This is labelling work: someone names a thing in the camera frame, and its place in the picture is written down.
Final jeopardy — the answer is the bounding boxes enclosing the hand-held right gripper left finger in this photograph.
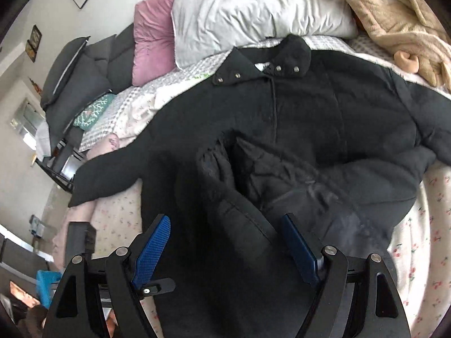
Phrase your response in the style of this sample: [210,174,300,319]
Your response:
[44,214,177,338]

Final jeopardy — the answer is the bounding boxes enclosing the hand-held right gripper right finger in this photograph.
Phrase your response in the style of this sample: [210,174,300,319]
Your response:
[281,213,413,338]

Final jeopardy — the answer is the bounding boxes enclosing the black padded jacket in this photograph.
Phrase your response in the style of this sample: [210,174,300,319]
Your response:
[68,34,451,338]

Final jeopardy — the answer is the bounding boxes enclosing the dark grey box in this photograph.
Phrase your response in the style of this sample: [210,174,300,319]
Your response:
[67,221,97,264]

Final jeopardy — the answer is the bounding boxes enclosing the blue bag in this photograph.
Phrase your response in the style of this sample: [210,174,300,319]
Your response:
[35,269,62,307]

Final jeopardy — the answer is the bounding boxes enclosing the cherry print bed sheet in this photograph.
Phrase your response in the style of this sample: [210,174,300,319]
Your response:
[53,39,451,338]

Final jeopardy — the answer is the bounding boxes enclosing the teal patterned cushion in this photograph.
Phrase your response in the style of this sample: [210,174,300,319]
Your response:
[72,93,117,131]

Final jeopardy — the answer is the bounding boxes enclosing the pink pillow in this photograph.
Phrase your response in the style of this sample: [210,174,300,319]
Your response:
[132,0,180,87]

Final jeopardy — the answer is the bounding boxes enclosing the peach plush toy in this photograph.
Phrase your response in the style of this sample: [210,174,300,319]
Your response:
[395,51,420,74]

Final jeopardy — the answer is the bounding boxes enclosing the white pillow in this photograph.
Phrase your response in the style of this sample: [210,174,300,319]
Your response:
[171,0,358,71]

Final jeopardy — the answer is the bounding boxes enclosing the beige plush blanket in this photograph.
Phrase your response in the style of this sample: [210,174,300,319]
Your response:
[335,0,451,94]

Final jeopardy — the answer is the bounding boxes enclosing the black chair frame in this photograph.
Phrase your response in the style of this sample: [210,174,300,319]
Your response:
[33,127,89,192]

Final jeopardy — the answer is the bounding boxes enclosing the dark framed wall plaque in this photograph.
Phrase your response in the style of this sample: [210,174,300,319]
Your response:
[25,25,43,63]

